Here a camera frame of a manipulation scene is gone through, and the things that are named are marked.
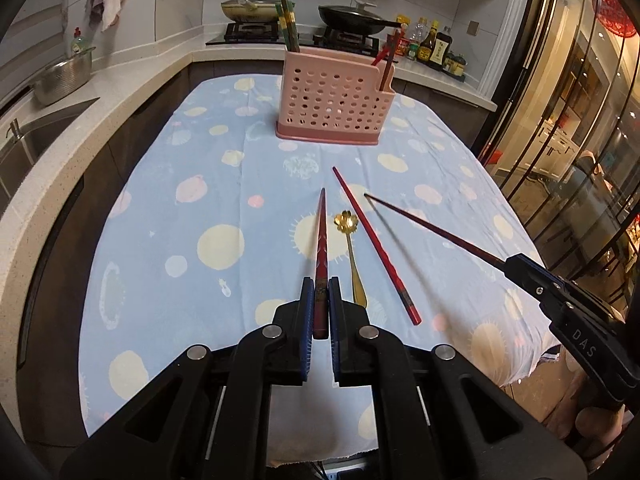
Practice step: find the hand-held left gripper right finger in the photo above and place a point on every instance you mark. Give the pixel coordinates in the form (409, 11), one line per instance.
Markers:
(334, 330)

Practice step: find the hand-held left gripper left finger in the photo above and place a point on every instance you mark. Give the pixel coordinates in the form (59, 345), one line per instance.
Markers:
(306, 330)

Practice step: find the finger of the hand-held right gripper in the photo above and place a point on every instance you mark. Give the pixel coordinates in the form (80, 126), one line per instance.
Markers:
(537, 285)

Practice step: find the red twisted chopstick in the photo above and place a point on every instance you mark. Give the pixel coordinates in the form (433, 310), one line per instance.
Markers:
(372, 240)

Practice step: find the dark red chopstick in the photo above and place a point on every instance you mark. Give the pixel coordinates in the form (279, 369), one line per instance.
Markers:
(435, 227)
(384, 70)

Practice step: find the pink perforated utensil holder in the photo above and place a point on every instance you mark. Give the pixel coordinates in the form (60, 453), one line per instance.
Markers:
(330, 95)

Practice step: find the maroon chopstick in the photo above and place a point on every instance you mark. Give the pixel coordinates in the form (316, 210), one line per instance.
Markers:
(386, 51)

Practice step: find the green chopstick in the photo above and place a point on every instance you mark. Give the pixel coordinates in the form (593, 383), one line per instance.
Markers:
(289, 25)
(295, 37)

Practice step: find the dark brown chopstick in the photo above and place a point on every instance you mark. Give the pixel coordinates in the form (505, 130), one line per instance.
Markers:
(283, 15)

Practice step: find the gold flower spoon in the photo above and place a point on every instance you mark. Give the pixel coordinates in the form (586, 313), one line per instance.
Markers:
(354, 265)

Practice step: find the blue spotted tablecloth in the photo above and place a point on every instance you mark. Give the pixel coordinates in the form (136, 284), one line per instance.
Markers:
(200, 200)

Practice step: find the glass sliding door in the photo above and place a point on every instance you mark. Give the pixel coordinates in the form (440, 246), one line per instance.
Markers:
(565, 110)

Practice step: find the small dark jars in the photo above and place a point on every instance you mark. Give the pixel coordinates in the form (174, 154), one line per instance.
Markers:
(457, 63)

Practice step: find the wide dark sauce bottle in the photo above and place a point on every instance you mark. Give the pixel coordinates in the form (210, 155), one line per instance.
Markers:
(440, 51)

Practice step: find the slim dark soy sauce bottle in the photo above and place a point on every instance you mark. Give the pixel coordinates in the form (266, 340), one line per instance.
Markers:
(427, 45)

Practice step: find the clear plastic bottle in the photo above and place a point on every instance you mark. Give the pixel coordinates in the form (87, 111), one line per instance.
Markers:
(421, 29)

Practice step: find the red paper-cut decoration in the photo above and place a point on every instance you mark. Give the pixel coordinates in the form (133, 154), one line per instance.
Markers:
(617, 12)

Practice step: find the yellow cap sauce bottle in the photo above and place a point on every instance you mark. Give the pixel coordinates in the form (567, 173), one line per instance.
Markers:
(404, 24)

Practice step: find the black gas stove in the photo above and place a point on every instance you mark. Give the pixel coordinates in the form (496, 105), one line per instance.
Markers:
(250, 32)

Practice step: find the black wok with lid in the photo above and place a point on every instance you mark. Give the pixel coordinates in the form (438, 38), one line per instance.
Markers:
(355, 15)

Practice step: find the beige pan with glass lid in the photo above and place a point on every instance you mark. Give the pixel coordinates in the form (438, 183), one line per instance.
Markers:
(250, 7)

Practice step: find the stainless steel sink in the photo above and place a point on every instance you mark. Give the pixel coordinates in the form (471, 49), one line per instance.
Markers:
(45, 130)

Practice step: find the stainless steel bowl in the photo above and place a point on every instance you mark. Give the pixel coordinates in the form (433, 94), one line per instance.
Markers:
(62, 77)

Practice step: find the sink soap dispenser knob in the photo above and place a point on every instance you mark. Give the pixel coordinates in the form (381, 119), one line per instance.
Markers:
(14, 127)

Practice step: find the green dish soap bottle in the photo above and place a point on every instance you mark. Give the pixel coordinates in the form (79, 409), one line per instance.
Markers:
(77, 42)

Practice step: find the white window blinds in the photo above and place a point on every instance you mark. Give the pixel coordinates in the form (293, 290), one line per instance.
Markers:
(35, 15)

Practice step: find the wall socket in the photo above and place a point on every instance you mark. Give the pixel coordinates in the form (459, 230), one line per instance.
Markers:
(474, 27)

